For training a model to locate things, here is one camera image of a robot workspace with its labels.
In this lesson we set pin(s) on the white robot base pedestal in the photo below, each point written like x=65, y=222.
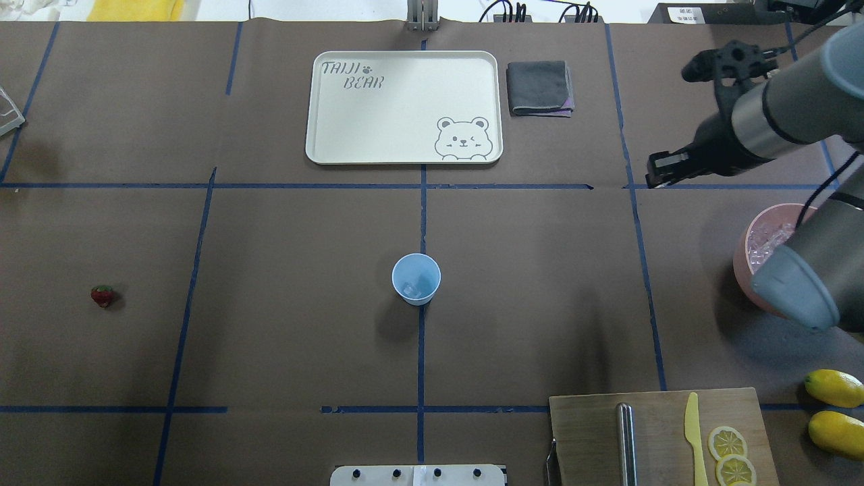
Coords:
x=420, y=474

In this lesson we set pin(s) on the cream bear tray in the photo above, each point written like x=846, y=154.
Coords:
x=404, y=107

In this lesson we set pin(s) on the pink bowl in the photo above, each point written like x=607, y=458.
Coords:
x=782, y=212

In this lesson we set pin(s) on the grey folded cloth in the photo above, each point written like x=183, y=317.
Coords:
x=540, y=88

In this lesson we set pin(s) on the aluminium frame post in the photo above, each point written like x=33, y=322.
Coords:
x=422, y=15

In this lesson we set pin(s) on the yellow lemon near bowl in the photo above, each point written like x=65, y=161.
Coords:
x=835, y=388

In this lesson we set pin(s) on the black labelled bar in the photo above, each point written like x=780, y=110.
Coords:
x=734, y=13

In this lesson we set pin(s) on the black steel rod tool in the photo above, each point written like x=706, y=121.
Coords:
x=627, y=456

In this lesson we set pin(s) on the wooden cutting board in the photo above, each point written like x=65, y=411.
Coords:
x=585, y=428

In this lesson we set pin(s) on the lemon slice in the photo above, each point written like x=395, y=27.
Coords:
x=726, y=441
x=734, y=469

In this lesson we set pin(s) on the white cup rack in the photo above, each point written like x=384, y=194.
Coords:
x=12, y=117

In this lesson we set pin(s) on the light blue cup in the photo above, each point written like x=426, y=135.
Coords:
x=417, y=266

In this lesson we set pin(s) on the clear ice cube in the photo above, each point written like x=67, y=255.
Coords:
x=413, y=290

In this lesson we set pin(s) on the pile of clear ice cubes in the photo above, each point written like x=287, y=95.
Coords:
x=762, y=239

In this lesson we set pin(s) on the red strawberry on table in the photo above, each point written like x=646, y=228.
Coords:
x=103, y=295

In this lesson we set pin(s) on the yellow lemon near edge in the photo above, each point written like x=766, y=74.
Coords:
x=838, y=434

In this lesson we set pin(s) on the yellow plastic knife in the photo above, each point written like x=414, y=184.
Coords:
x=692, y=433

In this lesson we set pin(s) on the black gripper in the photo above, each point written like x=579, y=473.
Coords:
x=717, y=144

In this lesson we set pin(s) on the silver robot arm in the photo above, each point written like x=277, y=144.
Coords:
x=815, y=278

